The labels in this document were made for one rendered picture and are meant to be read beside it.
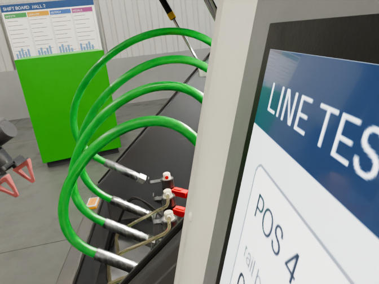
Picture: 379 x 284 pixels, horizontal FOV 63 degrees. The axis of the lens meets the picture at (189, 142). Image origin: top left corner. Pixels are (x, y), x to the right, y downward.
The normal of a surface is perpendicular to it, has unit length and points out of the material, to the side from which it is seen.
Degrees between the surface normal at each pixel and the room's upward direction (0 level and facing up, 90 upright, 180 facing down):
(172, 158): 90
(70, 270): 0
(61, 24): 90
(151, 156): 90
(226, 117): 76
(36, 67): 90
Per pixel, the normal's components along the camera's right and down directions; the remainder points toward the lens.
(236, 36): -0.99, -0.11
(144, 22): 0.21, 0.31
